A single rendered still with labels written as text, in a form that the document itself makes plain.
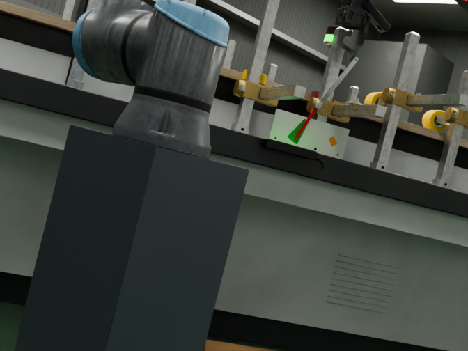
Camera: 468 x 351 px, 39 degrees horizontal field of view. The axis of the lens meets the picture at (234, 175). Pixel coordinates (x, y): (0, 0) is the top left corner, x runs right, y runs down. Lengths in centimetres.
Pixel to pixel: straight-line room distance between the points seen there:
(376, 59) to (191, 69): 885
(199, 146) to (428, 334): 171
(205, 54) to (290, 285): 133
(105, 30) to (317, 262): 135
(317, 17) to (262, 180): 794
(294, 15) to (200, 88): 830
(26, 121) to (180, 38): 83
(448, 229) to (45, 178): 136
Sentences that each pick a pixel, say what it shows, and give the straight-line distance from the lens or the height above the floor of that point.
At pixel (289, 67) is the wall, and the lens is 949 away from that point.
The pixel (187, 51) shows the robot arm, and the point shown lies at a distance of 121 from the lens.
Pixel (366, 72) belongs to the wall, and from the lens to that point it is 1003.
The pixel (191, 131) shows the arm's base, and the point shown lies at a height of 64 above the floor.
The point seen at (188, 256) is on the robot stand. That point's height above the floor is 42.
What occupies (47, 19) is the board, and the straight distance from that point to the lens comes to 212.
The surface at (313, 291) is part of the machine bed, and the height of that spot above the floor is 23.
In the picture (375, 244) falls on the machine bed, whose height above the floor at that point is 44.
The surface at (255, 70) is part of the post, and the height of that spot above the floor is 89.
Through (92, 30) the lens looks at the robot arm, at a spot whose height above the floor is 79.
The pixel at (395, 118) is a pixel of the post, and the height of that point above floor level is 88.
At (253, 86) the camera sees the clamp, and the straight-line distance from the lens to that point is 203.
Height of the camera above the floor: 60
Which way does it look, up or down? 1 degrees down
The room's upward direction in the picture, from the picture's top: 14 degrees clockwise
